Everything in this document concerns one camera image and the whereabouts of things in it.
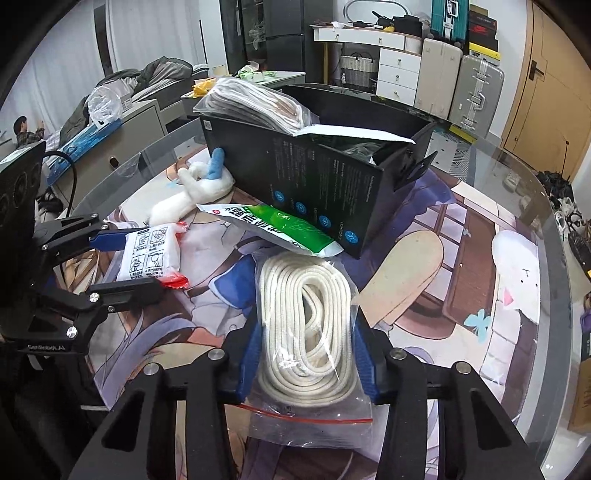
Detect white desk with drawers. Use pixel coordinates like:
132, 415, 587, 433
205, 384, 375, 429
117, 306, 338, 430
314, 25, 423, 100

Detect clear bag of cloths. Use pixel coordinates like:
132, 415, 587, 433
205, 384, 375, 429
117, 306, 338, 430
193, 78, 310, 137

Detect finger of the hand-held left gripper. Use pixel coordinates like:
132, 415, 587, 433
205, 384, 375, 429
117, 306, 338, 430
85, 277, 167, 315
32, 212, 144, 254

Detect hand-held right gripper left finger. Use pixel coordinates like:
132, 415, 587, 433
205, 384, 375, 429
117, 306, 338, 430
92, 320, 266, 480

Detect black cardboard box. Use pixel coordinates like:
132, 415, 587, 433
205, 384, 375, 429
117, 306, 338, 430
198, 83, 439, 259

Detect beige suitcase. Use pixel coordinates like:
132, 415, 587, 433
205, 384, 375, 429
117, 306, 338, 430
414, 38, 464, 118

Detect beige side cabinet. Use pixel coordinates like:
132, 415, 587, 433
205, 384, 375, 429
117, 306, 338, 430
48, 98, 169, 204

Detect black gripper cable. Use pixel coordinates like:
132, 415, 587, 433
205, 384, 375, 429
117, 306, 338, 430
44, 151, 78, 217

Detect pile of dark shoes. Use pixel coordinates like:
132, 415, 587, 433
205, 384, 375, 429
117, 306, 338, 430
538, 171, 591, 278

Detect black bag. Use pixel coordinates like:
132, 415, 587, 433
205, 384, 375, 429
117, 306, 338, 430
392, 16, 423, 38

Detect oval mirror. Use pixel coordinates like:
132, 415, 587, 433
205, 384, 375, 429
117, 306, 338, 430
344, 0, 411, 26

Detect pile of dark clothes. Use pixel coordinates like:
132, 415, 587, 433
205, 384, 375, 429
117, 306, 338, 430
60, 56, 195, 139

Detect blue packet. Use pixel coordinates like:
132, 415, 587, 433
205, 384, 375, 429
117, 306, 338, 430
46, 120, 123, 174

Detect black refrigerator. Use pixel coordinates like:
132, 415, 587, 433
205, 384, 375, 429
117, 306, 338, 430
265, 0, 335, 86

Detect green white packet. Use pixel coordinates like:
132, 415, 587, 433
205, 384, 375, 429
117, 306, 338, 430
196, 203, 345, 257

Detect wooden door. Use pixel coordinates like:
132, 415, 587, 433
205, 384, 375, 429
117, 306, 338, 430
501, 0, 591, 171

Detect printed table mat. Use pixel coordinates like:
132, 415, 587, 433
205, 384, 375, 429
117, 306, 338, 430
60, 152, 555, 480

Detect clear plastic bag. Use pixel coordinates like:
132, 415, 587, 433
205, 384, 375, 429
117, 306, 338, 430
87, 83, 125, 125

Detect clear bag of white rope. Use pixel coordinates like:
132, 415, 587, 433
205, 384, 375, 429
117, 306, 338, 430
249, 251, 375, 450

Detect white cotton pack red edges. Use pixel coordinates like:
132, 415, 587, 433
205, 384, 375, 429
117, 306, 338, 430
115, 222, 190, 289

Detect white blue plush toy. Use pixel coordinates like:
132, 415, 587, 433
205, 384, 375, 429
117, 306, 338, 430
148, 148, 236, 227

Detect wicker basket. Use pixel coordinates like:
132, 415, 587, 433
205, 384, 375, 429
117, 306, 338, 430
339, 53, 377, 88

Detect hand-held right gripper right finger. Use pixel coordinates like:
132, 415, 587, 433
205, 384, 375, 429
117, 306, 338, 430
353, 318, 546, 480

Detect brown cardboard box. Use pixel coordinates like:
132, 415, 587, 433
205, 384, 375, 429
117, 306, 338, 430
568, 360, 591, 435

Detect silver suitcase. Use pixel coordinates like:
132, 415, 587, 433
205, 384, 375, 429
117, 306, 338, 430
450, 53, 506, 127

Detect teal suitcase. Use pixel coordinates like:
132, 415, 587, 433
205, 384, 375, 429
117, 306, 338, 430
431, 0, 471, 40

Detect white curtain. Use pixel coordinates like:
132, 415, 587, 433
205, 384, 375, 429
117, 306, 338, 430
0, 0, 204, 153

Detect dark tall cabinet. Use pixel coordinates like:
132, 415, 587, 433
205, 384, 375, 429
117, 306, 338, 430
219, 0, 278, 77

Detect stack of shoe boxes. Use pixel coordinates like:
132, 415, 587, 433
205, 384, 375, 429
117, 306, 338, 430
466, 4, 502, 58

